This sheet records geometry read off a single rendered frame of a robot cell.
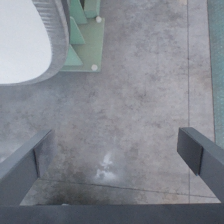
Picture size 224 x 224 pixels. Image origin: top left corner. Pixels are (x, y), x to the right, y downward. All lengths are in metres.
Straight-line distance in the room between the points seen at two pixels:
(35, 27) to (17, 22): 0.04
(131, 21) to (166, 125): 0.69
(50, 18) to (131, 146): 0.73
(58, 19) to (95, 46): 0.71
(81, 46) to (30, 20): 0.72
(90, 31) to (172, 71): 0.57
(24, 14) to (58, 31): 0.07
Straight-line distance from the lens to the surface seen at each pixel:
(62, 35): 0.43
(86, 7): 1.19
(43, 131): 0.16
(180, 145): 0.17
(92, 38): 1.12
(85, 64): 1.05
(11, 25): 0.46
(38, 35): 0.46
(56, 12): 0.38
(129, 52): 1.06
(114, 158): 0.94
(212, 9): 1.30
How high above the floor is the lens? 0.93
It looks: 79 degrees down
